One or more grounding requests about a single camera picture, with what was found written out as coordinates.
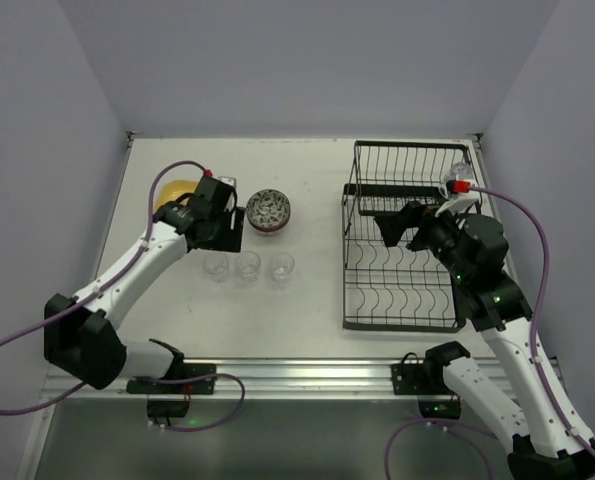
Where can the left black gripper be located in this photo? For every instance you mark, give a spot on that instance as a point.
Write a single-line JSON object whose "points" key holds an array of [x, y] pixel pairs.
{"points": [[232, 232]]}

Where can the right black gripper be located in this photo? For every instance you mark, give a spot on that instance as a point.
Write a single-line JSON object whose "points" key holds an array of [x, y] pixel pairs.
{"points": [[414, 228]]}

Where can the clear glass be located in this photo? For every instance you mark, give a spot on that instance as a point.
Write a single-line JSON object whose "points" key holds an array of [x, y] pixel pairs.
{"points": [[247, 267], [282, 268], [461, 171], [216, 266]]}

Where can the green leaf bowl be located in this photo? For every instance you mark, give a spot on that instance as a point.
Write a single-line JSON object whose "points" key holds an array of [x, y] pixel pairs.
{"points": [[268, 207]]}

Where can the yellow plate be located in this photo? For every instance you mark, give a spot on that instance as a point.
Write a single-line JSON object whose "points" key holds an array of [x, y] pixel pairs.
{"points": [[173, 190]]}

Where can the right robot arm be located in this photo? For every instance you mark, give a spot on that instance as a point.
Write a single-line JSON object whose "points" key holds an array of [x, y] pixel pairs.
{"points": [[538, 428]]}

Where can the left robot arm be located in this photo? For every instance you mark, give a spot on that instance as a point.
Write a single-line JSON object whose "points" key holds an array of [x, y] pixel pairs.
{"points": [[81, 334]]}

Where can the right black controller box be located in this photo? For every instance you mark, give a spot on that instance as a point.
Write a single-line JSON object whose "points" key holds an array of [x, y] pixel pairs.
{"points": [[440, 409]]}

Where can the black controller box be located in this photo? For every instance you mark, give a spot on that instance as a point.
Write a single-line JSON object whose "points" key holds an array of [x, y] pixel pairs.
{"points": [[440, 409], [164, 411]]}

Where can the left black controller box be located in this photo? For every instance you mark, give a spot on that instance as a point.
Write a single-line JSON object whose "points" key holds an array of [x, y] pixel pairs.
{"points": [[164, 411]]}

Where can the black wire dish rack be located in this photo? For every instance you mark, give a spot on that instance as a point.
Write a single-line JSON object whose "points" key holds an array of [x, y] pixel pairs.
{"points": [[391, 288]]}

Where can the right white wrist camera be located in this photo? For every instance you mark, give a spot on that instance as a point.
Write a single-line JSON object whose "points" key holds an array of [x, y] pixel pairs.
{"points": [[462, 194]]}

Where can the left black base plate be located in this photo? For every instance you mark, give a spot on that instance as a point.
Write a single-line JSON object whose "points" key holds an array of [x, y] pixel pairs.
{"points": [[197, 377]]}

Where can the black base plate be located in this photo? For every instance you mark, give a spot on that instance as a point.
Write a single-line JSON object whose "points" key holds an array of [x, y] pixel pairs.
{"points": [[408, 376], [197, 377]]}

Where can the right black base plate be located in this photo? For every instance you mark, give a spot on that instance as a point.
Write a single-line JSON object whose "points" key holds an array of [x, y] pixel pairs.
{"points": [[408, 376]]}

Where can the aluminium mounting rail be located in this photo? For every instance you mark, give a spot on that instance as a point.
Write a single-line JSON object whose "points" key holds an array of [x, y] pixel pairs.
{"points": [[283, 379]]}

